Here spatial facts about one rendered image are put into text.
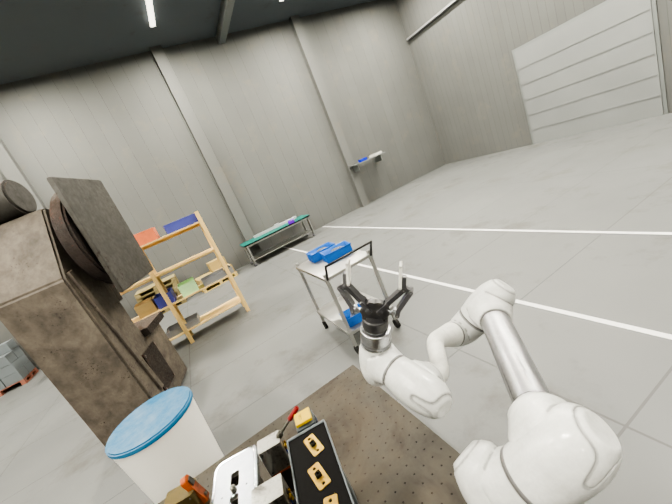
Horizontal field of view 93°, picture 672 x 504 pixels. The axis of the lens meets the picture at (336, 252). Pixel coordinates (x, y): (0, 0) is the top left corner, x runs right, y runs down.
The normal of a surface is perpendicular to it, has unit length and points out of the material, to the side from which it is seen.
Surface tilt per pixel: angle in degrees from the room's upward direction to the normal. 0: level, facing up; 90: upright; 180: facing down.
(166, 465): 93
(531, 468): 53
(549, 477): 61
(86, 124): 90
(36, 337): 92
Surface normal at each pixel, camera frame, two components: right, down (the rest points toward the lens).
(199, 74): 0.43, 0.08
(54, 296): 0.24, 0.22
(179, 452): 0.73, -0.04
